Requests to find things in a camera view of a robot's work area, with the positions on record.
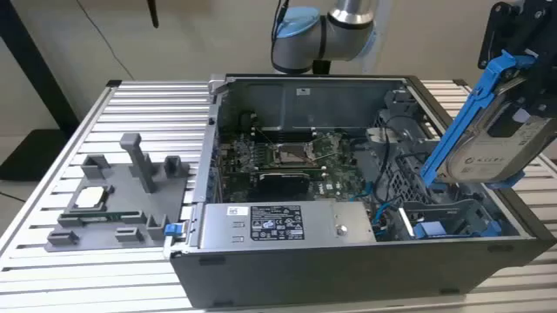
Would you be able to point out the blue case latch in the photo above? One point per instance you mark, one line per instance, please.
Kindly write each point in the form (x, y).
(172, 229)

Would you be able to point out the grey metal disk bay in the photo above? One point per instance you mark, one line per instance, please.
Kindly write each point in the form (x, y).
(404, 182)

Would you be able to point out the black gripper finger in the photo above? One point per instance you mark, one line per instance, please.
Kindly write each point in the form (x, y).
(499, 29)
(543, 81)

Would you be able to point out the green RAM stick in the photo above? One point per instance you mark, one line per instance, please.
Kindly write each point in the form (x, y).
(115, 216)

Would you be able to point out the black graphics card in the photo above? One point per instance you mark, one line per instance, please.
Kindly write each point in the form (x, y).
(281, 187)

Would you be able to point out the grey parts rack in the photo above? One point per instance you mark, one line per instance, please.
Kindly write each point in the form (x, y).
(125, 195)

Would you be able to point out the silver CPU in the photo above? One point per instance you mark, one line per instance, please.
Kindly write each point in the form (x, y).
(90, 197)

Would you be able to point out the black RAM slot bank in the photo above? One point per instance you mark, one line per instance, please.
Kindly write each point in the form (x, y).
(281, 133)

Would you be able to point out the white case sticker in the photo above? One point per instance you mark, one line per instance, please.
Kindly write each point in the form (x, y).
(303, 91)

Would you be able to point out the CPU socket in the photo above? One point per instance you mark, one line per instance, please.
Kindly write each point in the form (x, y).
(288, 156)

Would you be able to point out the hard disk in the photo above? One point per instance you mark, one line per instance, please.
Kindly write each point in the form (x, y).
(474, 153)

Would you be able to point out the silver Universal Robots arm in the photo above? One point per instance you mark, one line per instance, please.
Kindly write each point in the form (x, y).
(299, 49)

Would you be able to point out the dark grey PC case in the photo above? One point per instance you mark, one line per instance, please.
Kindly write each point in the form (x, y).
(304, 277)

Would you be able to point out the silver power supply unit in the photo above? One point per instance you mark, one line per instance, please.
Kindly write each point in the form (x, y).
(217, 228)

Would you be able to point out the thin metal locking lever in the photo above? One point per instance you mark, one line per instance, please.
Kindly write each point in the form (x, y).
(265, 137)

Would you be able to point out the green motherboard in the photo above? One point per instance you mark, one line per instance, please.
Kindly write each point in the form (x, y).
(339, 182)

